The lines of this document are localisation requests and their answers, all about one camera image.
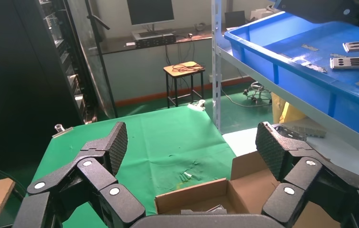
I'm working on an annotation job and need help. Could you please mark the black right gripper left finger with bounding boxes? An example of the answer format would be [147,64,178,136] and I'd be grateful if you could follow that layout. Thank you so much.
[12,121,147,228]

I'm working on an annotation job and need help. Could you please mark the perforated white shelf upright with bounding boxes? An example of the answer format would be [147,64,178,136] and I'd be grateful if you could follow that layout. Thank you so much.
[211,0,223,132]

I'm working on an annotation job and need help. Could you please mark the black computer monitor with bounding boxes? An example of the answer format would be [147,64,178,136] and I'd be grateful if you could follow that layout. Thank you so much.
[126,0,175,29]

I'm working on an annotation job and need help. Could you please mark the green table cloth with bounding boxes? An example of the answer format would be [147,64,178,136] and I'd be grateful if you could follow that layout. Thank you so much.
[29,105,237,228]

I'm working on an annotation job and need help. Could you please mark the black stand pole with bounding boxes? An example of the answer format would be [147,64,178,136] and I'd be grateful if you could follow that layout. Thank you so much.
[84,0,119,119]

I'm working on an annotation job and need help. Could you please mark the black equipment rack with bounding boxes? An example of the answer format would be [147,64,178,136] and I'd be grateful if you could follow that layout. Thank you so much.
[0,0,89,162]

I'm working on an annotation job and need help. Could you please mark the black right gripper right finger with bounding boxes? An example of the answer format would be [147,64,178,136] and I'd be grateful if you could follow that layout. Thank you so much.
[255,122,359,228]

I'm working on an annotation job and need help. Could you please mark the thick black cable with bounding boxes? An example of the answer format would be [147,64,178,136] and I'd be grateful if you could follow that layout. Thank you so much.
[0,158,29,205]

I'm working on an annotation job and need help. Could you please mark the coiled dark cable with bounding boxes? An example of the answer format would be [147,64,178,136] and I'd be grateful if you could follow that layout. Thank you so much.
[171,62,205,73]

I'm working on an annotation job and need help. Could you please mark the brown cardboard box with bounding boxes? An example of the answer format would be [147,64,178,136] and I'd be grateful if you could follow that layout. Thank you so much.
[155,151,341,228]

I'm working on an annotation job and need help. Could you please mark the small black screen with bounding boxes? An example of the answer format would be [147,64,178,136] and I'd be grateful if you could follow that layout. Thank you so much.
[224,10,247,30]

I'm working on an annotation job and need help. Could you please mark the blue plastic tray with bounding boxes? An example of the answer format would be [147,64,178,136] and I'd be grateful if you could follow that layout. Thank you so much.
[223,11,359,146]

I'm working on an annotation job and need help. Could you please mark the black rack device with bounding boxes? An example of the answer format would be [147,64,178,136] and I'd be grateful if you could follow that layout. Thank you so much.
[134,32,177,49]

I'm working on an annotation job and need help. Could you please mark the wooden top black stool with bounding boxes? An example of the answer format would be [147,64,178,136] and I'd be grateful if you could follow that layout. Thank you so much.
[163,61,206,109]

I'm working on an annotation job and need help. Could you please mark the yellow bag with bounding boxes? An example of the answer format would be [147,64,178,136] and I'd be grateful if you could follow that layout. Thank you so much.
[271,92,307,125]

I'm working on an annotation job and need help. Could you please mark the black chair base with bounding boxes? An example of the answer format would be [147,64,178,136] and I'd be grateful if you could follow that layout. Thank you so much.
[244,81,272,105]

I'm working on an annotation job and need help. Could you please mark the white desk box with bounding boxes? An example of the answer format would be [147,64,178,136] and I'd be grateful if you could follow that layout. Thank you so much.
[250,7,275,21]

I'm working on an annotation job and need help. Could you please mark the dark office desk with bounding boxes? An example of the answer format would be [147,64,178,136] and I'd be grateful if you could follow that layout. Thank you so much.
[98,26,218,56]

